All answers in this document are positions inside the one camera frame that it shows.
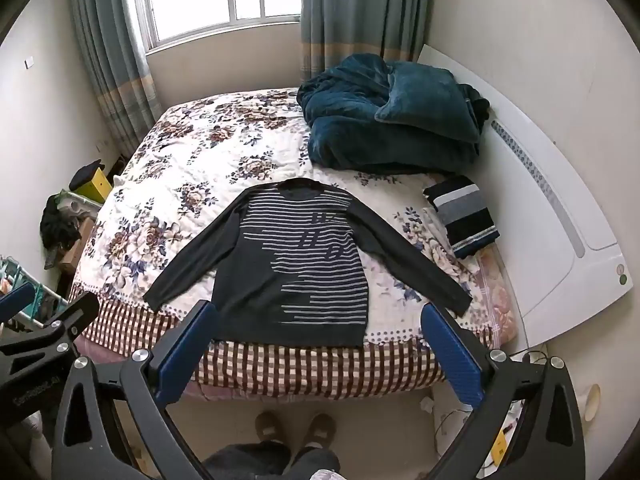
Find teal plush blanket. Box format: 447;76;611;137
297;53;491;176

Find yellow box with black lid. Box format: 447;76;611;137
70;160;112;204

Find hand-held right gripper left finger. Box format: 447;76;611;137
51;300;221;480

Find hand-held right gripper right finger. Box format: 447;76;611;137
421;302;586;480

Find floral quilt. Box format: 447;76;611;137
75;87;501;346

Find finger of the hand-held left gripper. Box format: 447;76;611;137
0;282;35;322
0;291;101;361

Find white headboard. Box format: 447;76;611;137
417;44;630;351

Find cardboard box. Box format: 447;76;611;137
59;217;98;273

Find grey-blue curtain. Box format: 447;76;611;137
67;0;163;161
299;0;436;83

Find folded striped sweater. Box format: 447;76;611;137
424;175;501;260

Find person's legs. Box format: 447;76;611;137
202;440;341;480

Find black bag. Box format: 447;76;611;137
40;194;83;251

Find brown checked bed sheet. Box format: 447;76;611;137
67;282;453;402

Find dark striped sweater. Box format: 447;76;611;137
144;178;474;348

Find grey slipper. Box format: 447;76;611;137
255;411;282;443
304;412;336;448

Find green drying rack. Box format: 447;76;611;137
0;255;68;331

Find teal plush pillow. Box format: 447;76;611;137
375;62;481;141

